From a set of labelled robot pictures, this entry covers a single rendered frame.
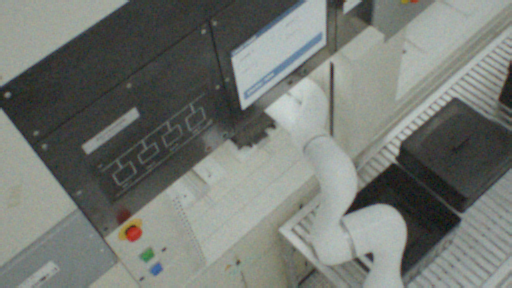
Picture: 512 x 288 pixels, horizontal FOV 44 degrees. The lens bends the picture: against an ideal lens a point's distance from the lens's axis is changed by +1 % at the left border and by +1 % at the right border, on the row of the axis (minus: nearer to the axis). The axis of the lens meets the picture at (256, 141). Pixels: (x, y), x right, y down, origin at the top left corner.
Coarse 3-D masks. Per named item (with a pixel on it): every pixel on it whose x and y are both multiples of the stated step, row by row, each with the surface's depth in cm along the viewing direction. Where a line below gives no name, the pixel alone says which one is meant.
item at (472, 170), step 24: (432, 120) 213; (456, 120) 212; (480, 120) 211; (408, 144) 209; (432, 144) 208; (456, 144) 204; (480, 144) 206; (504, 144) 205; (408, 168) 214; (432, 168) 203; (456, 168) 202; (480, 168) 202; (504, 168) 205; (456, 192) 199; (480, 192) 204
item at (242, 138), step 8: (264, 112) 199; (256, 120) 199; (264, 120) 202; (272, 120) 206; (248, 128) 198; (256, 128) 202; (264, 128) 206; (232, 136) 198; (240, 136) 198; (248, 136) 202; (256, 136) 205; (240, 144) 201; (248, 144) 208
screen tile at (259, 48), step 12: (276, 36) 139; (252, 48) 135; (264, 48) 138; (276, 48) 142; (240, 60) 135; (252, 60) 138; (264, 60) 141; (276, 60) 145; (240, 72) 138; (252, 72) 141; (264, 72) 145
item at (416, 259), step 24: (360, 192) 194; (384, 192) 211; (408, 192) 203; (408, 216) 205; (432, 216) 200; (456, 216) 187; (408, 240) 201; (432, 240) 200; (360, 264) 198; (408, 264) 197
